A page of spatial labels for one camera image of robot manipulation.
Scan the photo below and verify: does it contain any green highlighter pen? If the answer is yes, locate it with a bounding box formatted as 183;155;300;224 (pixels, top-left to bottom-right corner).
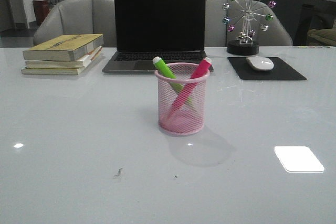
152;56;183;94

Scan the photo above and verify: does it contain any pink highlighter pen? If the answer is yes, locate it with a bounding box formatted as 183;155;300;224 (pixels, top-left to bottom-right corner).
167;57;212;121

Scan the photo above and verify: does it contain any pink mesh pen holder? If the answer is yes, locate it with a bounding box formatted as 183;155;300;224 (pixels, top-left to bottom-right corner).
154;62;210;135

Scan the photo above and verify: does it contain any grey laptop computer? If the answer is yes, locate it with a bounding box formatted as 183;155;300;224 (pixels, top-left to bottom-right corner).
102;0;206;74

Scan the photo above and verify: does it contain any middle white book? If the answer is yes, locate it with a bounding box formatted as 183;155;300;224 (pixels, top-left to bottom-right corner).
25;46;102;68

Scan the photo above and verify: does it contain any right grey armchair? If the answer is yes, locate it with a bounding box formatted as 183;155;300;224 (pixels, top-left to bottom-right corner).
205;0;292;47

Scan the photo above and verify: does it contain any grey armchair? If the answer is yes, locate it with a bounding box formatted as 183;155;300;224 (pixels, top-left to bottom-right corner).
205;0;292;47
33;0;117;47

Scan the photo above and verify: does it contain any white computer mouse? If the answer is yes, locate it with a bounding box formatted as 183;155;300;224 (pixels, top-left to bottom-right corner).
246;56;274;71

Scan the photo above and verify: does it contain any top yellow book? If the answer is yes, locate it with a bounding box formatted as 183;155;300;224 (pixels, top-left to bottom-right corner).
23;34;104;61

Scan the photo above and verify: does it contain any yellow book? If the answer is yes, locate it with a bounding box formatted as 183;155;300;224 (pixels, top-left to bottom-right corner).
23;34;104;61
21;50;103;76

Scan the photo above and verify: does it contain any black mouse pad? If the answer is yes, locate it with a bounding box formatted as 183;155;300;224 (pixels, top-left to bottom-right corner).
227;57;307;81

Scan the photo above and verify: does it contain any ferris wheel desk toy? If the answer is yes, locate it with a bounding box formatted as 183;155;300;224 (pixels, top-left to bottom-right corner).
222;0;274;56

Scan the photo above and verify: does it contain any left grey armchair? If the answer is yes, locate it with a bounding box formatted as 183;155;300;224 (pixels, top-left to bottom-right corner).
33;0;117;47

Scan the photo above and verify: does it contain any bottom yellow book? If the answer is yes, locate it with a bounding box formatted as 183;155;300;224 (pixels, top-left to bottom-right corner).
21;50;103;76

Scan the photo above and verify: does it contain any red trash bin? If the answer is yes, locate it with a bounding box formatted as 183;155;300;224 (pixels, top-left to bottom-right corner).
33;0;49;25

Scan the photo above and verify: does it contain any olive sofa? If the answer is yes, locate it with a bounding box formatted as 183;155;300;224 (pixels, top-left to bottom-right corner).
307;28;335;46

